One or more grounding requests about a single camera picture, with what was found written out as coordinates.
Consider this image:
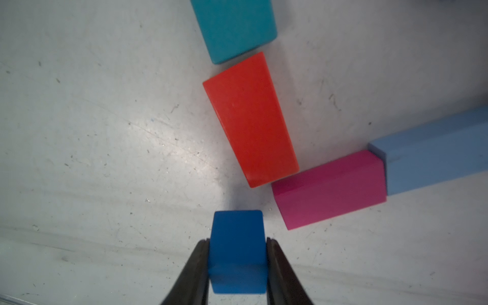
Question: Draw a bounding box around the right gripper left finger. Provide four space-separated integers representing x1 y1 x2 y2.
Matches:
161 239 210 305

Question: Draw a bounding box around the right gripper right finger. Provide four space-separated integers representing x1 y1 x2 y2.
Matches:
266 238 313 305

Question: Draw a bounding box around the teal block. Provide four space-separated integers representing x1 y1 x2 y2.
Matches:
191 0 278 64

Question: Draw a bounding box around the red block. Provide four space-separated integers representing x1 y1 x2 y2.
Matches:
203 52 299 188

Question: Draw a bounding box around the light blue block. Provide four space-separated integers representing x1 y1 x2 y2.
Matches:
368 105 487 196

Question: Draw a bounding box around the dark blue cube block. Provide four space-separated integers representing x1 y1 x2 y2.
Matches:
208 210 268 294

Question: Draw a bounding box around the magenta block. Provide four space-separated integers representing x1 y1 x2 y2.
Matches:
272 150 387 230

